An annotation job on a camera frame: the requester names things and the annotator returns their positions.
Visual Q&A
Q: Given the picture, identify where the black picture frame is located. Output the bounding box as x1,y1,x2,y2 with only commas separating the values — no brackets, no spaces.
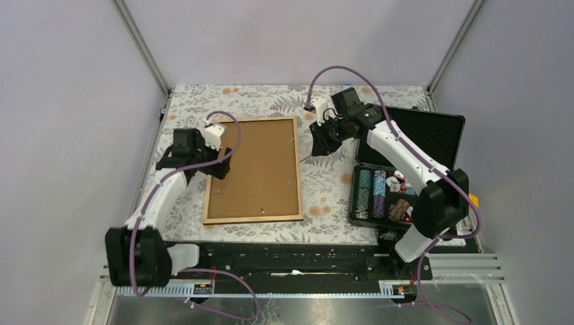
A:
203,116,303,225

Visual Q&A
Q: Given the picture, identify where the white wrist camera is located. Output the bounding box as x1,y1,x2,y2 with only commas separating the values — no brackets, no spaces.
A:
202,120,226,151
303,97,328,126

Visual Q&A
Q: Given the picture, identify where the black poker chip case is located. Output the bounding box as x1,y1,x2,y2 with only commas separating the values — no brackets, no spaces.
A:
348,107,466,234

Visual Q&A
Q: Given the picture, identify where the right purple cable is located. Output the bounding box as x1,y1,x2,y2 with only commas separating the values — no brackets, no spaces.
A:
305,66,483,325

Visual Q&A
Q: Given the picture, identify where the purple cable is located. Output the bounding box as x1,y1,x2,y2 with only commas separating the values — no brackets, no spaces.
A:
305,66,483,325
128,110,261,322

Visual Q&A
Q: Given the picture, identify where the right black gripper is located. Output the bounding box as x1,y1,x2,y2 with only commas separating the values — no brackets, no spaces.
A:
309,115,349,157

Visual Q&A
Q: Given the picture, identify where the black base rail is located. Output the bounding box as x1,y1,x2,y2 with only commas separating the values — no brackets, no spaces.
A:
175,242,433,285

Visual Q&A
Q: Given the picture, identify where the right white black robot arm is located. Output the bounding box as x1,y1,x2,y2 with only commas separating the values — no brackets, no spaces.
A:
304,88,472,279

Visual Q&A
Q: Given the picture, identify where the floral table mat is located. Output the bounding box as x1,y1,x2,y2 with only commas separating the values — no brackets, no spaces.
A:
129,85,467,246

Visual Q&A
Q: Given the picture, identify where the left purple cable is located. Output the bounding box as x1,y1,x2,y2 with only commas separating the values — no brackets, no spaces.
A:
128,110,261,322

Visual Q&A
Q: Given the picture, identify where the yellow blue tape dispenser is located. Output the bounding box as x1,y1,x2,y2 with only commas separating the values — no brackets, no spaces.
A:
466,194,479,211

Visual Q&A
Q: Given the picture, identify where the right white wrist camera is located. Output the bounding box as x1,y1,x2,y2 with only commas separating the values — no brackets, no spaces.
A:
303,97,328,126

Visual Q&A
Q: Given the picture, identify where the grey slotted cable duct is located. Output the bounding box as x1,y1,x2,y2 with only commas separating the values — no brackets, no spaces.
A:
168,280,410,299

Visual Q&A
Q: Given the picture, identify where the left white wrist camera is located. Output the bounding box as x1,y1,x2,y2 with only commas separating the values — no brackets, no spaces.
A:
202,120,226,151

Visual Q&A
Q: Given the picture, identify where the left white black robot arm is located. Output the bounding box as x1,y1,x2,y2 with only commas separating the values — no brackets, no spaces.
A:
104,123,233,288

